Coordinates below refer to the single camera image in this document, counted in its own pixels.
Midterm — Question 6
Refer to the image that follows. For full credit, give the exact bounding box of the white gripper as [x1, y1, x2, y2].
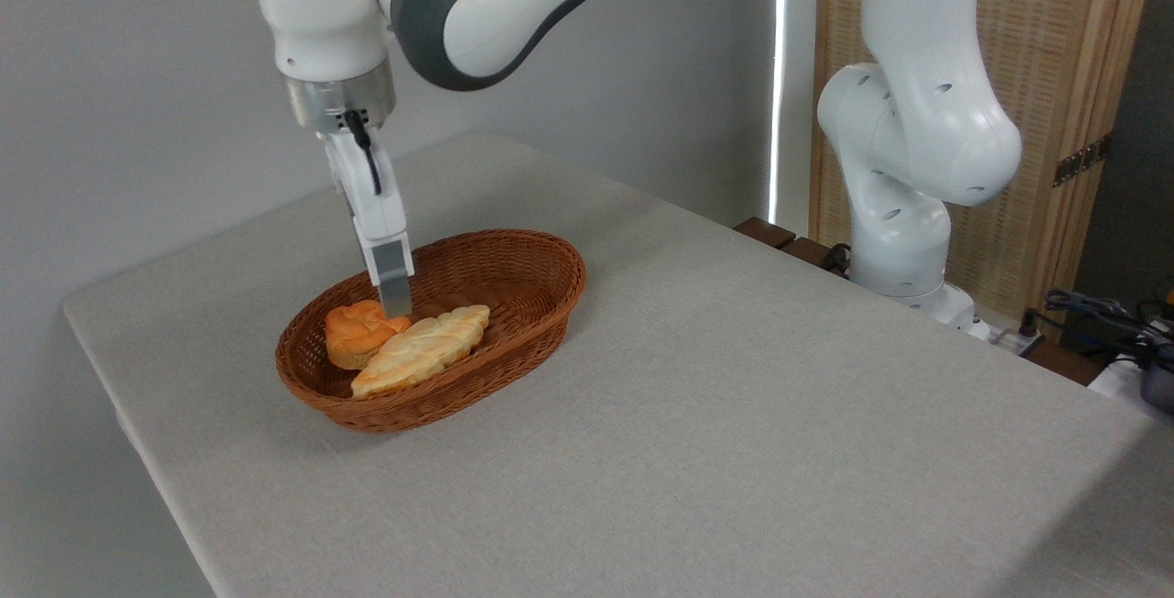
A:
[317, 126, 415, 319]

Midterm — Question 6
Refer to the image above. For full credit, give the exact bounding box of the orange round bread bun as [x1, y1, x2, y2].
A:
[325, 299, 413, 371]

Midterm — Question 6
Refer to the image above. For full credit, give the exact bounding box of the pale long braided bread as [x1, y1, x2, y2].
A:
[350, 305, 491, 400]

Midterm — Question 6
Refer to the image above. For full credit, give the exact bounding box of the brown wicker oval basket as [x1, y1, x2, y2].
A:
[275, 229, 588, 435]

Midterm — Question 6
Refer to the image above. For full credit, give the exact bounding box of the grey tablecloth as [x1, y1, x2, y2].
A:
[62, 132, 1174, 598]

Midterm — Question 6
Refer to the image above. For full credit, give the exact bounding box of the white power strip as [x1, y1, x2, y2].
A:
[972, 318, 1047, 358]

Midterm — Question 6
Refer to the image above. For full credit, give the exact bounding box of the woven wooden folding screen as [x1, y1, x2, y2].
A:
[807, 0, 1161, 333]

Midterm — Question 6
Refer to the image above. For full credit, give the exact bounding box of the metal screen hinge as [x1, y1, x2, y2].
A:
[1053, 133, 1113, 188]

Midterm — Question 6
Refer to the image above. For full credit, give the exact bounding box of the grey box device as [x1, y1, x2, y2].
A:
[1140, 360, 1174, 415]

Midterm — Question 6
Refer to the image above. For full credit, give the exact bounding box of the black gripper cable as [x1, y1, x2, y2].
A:
[341, 109, 382, 196]

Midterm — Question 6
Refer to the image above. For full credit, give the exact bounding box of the black blue cable bundle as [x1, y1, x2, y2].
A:
[1044, 289, 1174, 370]

